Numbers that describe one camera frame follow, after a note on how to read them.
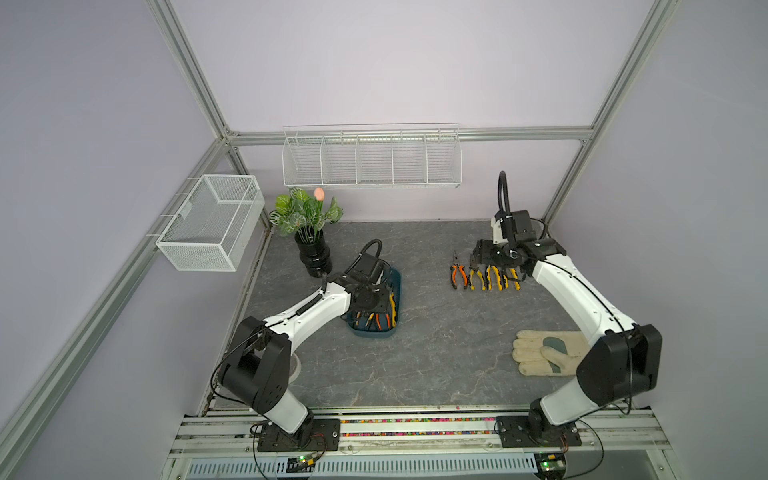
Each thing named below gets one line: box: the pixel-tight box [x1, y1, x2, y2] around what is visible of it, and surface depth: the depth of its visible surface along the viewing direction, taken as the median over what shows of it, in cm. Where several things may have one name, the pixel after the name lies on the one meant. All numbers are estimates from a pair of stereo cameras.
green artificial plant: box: [269, 187, 344, 243], surface depth 91 cm
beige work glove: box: [512, 330, 590, 376], surface depth 88 cm
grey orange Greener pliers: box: [450, 250, 469, 290], surface depth 107 cm
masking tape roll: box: [289, 353, 301, 384], surface depth 84 cm
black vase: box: [295, 226, 333, 278], surface depth 99 cm
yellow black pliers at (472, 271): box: [469, 267, 487, 291], surface depth 107 cm
